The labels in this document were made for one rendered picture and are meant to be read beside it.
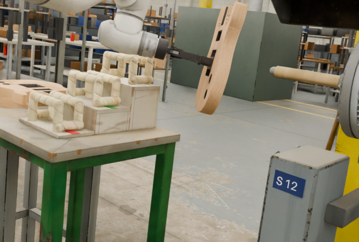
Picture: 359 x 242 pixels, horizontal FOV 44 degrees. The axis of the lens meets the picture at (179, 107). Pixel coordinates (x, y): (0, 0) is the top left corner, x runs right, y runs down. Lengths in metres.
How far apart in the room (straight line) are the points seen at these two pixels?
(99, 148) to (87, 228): 0.93
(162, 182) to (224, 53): 0.58
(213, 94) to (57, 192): 0.58
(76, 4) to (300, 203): 0.82
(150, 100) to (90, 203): 0.75
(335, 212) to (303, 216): 0.08
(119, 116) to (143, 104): 0.12
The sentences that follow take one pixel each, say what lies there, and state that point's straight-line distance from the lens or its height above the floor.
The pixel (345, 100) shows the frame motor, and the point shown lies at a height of 1.22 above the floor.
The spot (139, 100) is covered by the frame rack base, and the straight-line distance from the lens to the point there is 1.70.
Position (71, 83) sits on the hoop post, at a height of 1.08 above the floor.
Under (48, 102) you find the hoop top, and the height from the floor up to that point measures 1.04.
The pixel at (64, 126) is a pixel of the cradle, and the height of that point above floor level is 0.96.
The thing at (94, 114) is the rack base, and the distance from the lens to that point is 1.59.
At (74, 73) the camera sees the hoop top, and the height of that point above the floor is 1.12.
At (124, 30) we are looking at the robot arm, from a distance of 1.56.
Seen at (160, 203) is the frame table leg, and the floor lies 0.65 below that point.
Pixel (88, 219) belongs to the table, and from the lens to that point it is 2.32.
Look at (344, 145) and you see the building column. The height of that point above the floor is 0.91.
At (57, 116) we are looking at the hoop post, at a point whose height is 1.00.
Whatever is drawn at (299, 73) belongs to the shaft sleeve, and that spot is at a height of 1.26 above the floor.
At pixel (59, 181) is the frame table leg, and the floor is 0.83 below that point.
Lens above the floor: 1.33
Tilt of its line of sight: 10 degrees down
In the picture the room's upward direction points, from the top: 7 degrees clockwise
